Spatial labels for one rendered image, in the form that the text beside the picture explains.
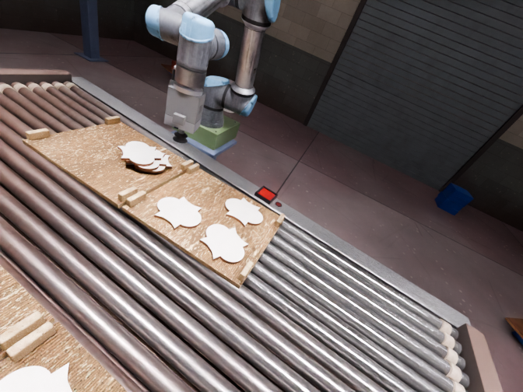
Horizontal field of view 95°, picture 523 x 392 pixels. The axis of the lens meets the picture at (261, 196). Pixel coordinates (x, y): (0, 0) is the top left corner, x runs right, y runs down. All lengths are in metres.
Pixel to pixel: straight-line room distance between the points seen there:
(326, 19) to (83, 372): 5.39
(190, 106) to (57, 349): 0.57
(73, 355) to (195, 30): 0.68
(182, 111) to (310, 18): 4.89
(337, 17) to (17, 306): 5.34
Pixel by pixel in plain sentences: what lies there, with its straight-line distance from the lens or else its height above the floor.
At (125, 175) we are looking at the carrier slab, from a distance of 0.92.
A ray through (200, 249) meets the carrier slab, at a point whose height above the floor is 0.94.
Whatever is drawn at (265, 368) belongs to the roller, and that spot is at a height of 0.91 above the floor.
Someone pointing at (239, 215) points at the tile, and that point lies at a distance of 0.82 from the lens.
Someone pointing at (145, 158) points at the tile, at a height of 0.98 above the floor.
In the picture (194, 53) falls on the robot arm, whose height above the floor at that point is 1.37.
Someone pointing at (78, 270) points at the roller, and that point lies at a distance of 0.70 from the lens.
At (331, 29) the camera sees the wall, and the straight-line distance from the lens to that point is 5.41.
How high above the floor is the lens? 1.49
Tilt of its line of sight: 35 degrees down
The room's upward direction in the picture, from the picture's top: 24 degrees clockwise
